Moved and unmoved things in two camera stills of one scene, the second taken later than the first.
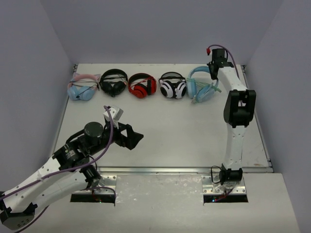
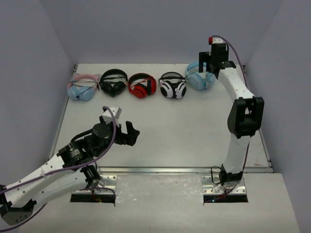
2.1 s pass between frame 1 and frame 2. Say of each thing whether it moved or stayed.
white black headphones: stayed
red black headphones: stayed
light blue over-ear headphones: moved
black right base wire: stayed
